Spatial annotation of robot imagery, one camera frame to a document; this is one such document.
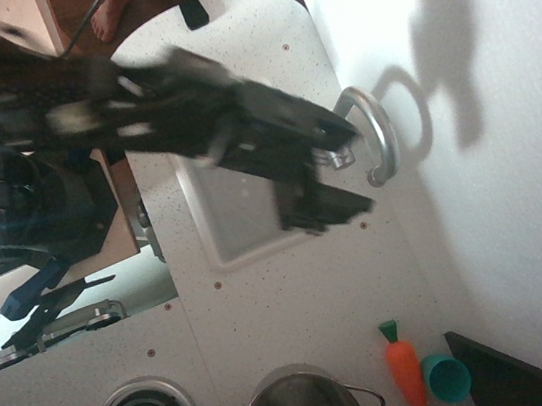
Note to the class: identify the white rectangular sink basin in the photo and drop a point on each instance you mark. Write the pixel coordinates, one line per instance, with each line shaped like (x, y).
(235, 215)

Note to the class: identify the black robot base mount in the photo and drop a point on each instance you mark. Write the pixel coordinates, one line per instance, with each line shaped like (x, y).
(56, 207)

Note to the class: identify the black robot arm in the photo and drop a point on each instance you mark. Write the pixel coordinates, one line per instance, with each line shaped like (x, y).
(183, 104)

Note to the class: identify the black clamp handle top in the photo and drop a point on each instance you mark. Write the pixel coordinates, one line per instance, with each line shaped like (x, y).
(194, 14)

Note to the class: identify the orange toy carrot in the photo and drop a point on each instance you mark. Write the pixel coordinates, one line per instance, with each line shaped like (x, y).
(403, 364)

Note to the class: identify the teal plastic cup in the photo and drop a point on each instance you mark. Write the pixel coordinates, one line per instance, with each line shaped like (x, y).
(447, 378)

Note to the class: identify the blue clamp lower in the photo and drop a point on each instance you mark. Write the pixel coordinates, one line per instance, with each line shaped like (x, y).
(40, 299)

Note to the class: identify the black panel corner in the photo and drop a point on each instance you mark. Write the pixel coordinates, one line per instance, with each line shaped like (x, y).
(498, 379)

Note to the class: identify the bare human foot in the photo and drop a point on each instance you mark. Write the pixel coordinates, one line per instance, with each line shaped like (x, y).
(107, 17)

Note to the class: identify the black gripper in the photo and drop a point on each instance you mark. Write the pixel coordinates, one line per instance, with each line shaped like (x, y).
(265, 132)

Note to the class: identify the silver curved faucet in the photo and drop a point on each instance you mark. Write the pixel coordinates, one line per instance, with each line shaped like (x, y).
(380, 140)

